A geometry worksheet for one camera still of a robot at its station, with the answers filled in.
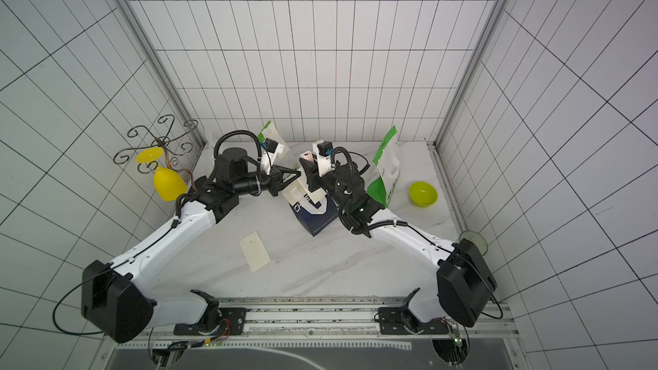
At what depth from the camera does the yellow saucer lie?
730 mm

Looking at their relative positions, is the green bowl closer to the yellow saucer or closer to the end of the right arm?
the end of the right arm

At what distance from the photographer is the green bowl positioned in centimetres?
97

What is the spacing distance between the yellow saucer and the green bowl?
0.89 m
